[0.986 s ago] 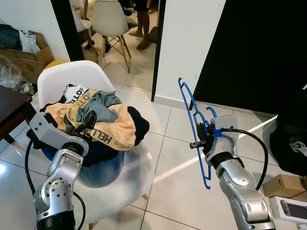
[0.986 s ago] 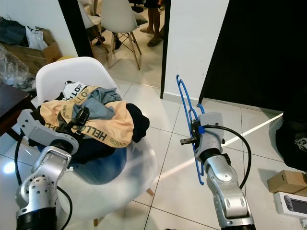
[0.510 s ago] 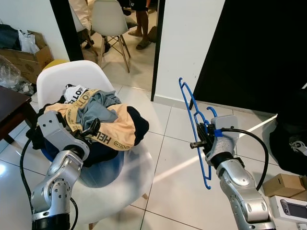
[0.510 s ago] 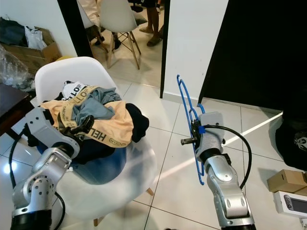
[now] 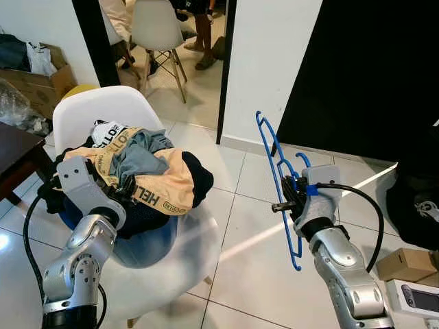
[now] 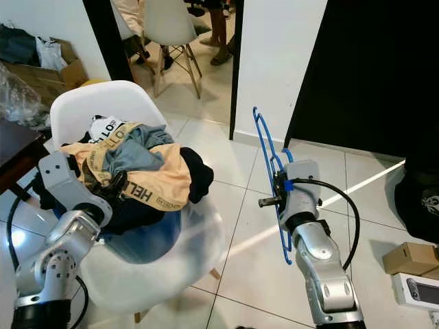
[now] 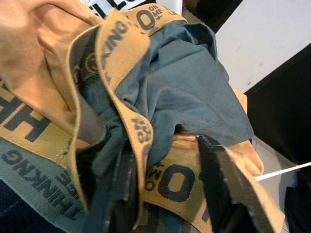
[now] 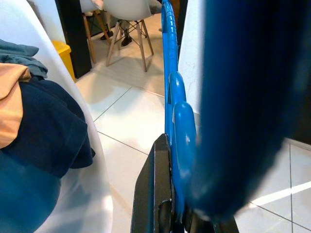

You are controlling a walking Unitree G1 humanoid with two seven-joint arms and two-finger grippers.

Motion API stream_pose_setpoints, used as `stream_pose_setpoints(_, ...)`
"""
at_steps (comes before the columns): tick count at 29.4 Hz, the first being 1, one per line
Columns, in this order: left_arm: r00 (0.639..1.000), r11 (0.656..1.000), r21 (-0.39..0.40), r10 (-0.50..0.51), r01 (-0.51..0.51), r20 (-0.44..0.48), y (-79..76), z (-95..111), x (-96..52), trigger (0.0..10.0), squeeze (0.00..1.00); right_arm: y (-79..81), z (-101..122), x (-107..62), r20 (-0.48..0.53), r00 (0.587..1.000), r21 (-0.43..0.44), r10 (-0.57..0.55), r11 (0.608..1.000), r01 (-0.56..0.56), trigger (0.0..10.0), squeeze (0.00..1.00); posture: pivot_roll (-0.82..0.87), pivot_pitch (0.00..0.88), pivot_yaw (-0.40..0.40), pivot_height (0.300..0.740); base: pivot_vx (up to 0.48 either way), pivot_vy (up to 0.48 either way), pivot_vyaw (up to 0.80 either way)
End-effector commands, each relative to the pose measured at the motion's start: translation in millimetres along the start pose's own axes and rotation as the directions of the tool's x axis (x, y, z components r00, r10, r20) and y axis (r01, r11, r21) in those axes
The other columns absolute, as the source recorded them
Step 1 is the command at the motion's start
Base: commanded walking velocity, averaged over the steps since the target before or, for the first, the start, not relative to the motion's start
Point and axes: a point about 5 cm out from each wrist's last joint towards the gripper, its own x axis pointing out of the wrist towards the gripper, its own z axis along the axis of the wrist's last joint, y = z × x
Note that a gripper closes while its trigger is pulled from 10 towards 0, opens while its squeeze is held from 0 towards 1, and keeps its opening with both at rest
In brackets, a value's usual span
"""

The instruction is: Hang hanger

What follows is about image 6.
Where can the blue garment yellow HELLO waistband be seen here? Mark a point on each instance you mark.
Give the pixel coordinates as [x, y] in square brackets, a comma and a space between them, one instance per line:
[144, 154]

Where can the blue taped plastic hanger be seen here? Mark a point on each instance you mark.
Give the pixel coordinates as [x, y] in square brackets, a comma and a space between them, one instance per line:
[256, 112]

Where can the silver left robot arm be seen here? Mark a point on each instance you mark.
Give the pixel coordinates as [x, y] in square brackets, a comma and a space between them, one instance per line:
[55, 267]

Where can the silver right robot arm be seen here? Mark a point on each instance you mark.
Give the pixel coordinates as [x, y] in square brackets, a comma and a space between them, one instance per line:
[319, 253]

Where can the dark blue crumpled garment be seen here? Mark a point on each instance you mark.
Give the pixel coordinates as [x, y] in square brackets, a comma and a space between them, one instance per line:
[144, 236]

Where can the white black HELLO waistband garment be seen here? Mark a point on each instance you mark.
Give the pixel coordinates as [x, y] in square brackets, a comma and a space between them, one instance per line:
[106, 127]

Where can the black crumpled garment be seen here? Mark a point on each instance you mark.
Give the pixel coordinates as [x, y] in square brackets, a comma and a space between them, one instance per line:
[199, 175]

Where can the white plastic chair wooden legs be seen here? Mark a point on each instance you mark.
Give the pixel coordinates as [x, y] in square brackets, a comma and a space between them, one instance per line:
[110, 103]
[168, 24]

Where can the yellow round stool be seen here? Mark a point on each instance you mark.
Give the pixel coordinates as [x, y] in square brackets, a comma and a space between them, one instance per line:
[95, 82]

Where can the dark brown wooden table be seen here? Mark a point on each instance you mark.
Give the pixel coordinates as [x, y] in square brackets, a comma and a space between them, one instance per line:
[14, 147]

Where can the large brown cardboard box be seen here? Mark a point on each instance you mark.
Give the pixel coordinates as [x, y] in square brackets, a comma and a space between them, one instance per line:
[65, 72]

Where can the clear plastic bag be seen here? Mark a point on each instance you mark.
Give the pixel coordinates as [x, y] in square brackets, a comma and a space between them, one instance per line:
[20, 99]

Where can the small brown cardboard box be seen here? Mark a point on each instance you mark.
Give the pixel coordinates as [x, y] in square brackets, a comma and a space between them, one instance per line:
[411, 259]

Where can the white plastic bag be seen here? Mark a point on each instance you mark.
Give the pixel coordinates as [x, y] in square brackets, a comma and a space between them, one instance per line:
[50, 55]

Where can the white game console box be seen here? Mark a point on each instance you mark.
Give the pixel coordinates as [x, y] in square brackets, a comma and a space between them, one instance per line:
[418, 293]

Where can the dark grey folded cloth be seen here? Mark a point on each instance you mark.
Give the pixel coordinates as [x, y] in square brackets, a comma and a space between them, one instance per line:
[17, 44]

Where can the standing person bare legs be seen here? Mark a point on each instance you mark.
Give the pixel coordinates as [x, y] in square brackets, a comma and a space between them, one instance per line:
[219, 31]

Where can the seated person in white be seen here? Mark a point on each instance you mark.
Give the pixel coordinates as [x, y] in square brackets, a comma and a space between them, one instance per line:
[130, 14]

